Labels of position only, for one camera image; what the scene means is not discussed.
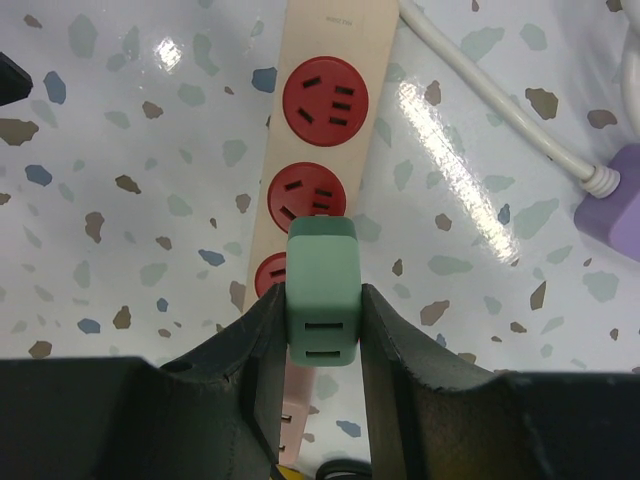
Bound pink brown USB charger plug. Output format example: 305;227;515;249
279;362;315;465

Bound purple power strip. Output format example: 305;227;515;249
574;143;639;261

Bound beige power strip red sockets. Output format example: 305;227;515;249
243;1;399;309

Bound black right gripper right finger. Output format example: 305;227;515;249
360;285;639;479

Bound white power cable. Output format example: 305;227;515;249
397;0;640;197

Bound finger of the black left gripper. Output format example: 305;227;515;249
0;52;33;106

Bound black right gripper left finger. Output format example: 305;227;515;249
1;285;286;479

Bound yellow cube socket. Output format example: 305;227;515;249
270;465;306;480

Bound black power cable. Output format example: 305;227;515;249
317;458;374;480

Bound green USB charger plug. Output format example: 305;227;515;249
285;216;362;367

